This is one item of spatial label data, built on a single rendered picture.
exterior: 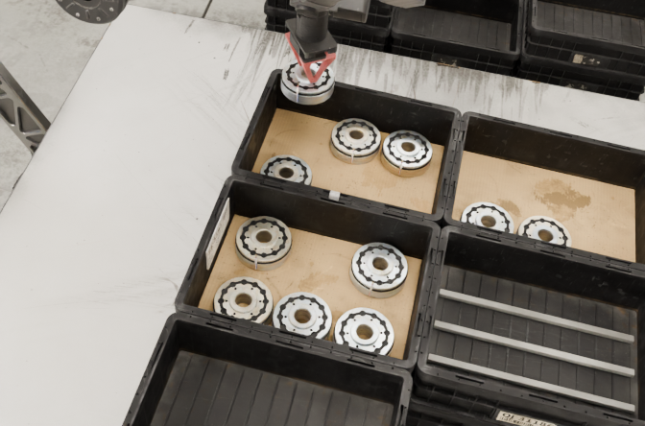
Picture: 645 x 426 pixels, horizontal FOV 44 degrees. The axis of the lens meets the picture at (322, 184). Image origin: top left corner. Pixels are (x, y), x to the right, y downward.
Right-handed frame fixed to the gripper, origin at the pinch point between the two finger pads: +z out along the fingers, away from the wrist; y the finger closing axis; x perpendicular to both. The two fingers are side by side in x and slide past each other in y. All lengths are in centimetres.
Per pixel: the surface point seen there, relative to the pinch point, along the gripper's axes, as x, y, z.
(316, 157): -0.2, -6.4, 18.2
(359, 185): -5.5, -16.2, 18.4
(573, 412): -13, -75, 10
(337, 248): 5.0, -28.7, 18.8
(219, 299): 29.6, -33.1, 16.2
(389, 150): -13.8, -11.9, 15.3
